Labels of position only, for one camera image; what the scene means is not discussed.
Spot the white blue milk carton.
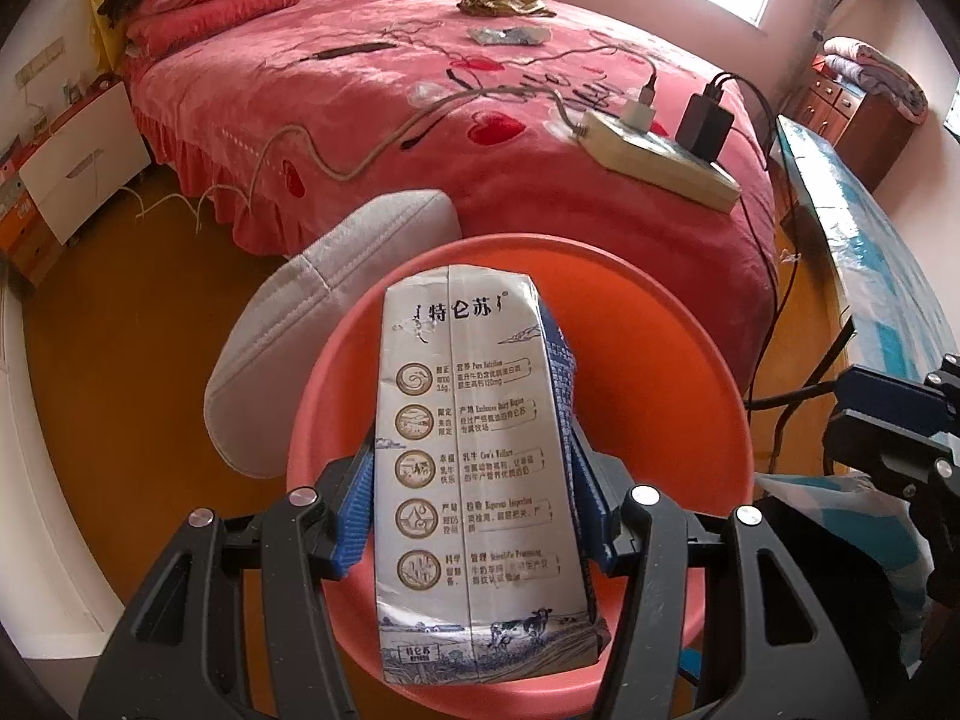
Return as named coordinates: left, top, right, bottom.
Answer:
left=373, top=265, right=607, bottom=686

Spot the white usb charger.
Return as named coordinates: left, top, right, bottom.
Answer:
left=620, top=73, right=658, bottom=133

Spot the blue checkered tablecloth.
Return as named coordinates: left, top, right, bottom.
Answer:
left=760, top=117, right=957, bottom=670

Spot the brown wooden cabinet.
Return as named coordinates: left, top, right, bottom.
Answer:
left=786, top=68, right=916, bottom=192

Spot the folded blanket on cabinet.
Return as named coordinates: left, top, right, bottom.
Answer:
left=823, top=37, right=929, bottom=125

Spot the orange plastic basin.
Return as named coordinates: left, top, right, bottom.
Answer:
left=286, top=234, right=754, bottom=718

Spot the small silver wrapper on bed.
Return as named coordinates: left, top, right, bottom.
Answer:
left=467, top=26, right=551, bottom=47

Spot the black power adapter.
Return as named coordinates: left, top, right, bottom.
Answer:
left=675, top=73, right=734, bottom=163

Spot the olive crumpled cloth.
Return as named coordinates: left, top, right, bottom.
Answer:
left=457, top=0, right=556, bottom=18

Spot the beige power strip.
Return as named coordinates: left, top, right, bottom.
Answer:
left=579, top=110, right=742, bottom=213

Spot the pink bed cover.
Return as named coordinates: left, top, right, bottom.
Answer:
left=128, top=0, right=775, bottom=383

